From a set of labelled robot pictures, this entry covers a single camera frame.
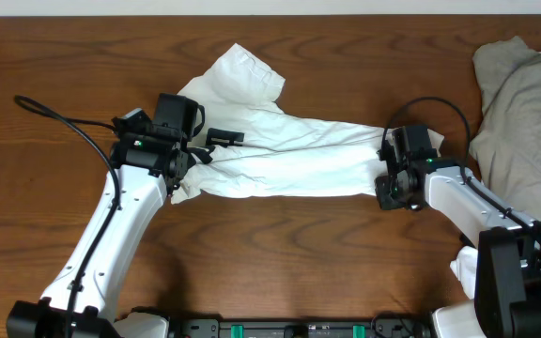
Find grey garment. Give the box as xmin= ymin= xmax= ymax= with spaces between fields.
xmin=471 ymin=37 xmax=541 ymax=221

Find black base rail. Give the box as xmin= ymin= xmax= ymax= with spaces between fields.
xmin=166 ymin=315 xmax=434 ymax=338

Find white garment bottom right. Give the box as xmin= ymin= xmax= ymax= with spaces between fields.
xmin=450 ymin=246 xmax=478 ymax=300

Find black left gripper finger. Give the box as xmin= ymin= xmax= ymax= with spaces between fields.
xmin=188 ymin=146 xmax=215 ymax=164
xmin=206 ymin=128 xmax=244 ymax=146

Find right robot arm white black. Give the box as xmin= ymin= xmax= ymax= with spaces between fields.
xmin=375 ymin=142 xmax=541 ymax=337

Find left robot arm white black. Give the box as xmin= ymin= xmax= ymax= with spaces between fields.
xmin=6 ymin=127 xmax=191 ymax=338

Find white Puma t-shirt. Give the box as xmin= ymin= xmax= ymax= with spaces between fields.
xmin=171 ymin=44 xmax=387 ymax=204

